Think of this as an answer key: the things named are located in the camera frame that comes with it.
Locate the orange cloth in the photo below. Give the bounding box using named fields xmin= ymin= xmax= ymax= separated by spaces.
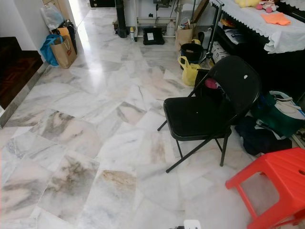
xmin=261 ymin=12 xmax=291 ymax=26

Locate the black bucket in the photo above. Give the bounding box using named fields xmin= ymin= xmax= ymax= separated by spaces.
xmin=181 ymin=43 xmax=204 ymax=64

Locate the blue shopping bag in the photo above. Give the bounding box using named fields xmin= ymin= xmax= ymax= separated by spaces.
xmin=40 ymin=33 xmax=62 ymax=66

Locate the white plastic jug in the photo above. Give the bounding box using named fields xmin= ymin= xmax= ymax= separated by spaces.
xmin=166 ymin=20 xmax=176 ymax=37

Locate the brown paper bag red print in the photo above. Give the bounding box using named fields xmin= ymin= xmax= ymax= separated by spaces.
xmin=50 ymin=34 xmax=77 ymax=69

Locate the dark wooden step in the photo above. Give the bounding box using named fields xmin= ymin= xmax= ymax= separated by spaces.
xmin=0 ymin=36 xmax=44 ymax=109

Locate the pink doll toy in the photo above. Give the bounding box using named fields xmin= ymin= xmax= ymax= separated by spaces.
xmin=256 ymin=0 xmax=279 ymax=13

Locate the white blue package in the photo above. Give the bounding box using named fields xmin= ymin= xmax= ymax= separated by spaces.
xmin=224 ymin=28 xmax=249 ymax=46

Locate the white lace tablecloth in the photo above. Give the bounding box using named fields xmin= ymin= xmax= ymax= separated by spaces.
xmin=211 ymin=0 xmax=305 ymax=54

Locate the plain brown paper bag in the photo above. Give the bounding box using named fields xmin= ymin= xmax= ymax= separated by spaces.
xmin=175 ymin=25 xmax=195 ymax=51

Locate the white metal rack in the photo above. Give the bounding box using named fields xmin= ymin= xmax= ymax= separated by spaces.
xmin=134 ymin=0 xmax=189 ymax=42

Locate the white cardboard box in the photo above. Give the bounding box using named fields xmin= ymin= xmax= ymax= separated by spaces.
xmin=212 ymin=43 xmax=230 ymax=63

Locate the pink cloth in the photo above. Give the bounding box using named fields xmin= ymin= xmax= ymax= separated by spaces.
xmin=205 ymin=78 xmax=219 ymax=90

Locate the black upright pole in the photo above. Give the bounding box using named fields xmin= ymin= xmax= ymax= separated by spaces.
xmin=114 ymin=0 xmax=128 ymax=39

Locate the yellow plush toy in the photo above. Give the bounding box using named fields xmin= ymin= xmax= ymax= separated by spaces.
xmin=234 ymin=0 xmax=261 ymax=8

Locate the red plastic stool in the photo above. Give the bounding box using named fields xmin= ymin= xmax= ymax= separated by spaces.
xmin=225 ymin=147 xmax=305 ymax=229

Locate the yellow plastic bag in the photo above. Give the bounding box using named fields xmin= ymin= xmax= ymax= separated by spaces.
xmin=178 ymin=56 xmax=201 ymax=87

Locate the silver metal stand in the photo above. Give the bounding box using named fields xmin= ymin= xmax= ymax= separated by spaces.
xmin=206 ymin=0 xmax=225 ymax=66

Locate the black box white label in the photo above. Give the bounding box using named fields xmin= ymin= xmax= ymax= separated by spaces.
xmin=142 ymin=28 xmax=165 ymax=46

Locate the clear plastic bag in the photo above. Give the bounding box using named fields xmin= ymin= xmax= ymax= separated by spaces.
xmin=41 ymin=4 xmax=65 ymax=31

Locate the green fabric bag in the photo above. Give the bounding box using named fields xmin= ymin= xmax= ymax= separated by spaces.
xmin=252 ymin=91 xmax=305 ymax=139

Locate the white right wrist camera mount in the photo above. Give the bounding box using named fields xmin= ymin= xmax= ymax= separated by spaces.
xmin=183 ymin=219 xmax=202 ymax=229

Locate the dark navy bag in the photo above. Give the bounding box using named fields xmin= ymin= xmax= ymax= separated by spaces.
xmin=235 ymin=116 xmax=293 ymax=156

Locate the black folding chair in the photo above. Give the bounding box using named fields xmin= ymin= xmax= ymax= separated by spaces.
xmin=156 ymin=55 xmax=262 ymax=173

